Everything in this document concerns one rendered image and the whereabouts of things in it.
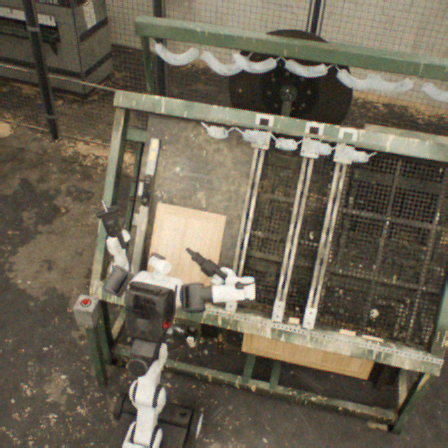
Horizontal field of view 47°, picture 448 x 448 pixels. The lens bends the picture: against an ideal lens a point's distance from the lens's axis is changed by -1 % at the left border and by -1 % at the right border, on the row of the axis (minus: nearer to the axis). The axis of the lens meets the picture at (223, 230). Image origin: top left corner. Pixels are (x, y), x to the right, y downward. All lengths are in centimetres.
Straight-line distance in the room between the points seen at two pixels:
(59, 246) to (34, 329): 94
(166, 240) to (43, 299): 166
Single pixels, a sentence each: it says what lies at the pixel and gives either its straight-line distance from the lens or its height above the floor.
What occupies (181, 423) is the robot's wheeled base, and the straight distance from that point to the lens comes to 363.
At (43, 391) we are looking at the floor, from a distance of 410.
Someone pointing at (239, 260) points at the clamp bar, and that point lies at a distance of 317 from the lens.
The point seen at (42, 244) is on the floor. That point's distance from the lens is 508.
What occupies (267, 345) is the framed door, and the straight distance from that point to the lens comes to 374.
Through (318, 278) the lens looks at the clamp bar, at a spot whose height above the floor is 115.
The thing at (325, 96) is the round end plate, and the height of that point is 186.
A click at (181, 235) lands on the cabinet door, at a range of 323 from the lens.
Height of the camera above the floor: 344
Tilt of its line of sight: 43 degrees down
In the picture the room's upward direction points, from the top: 4 degrees clockwise
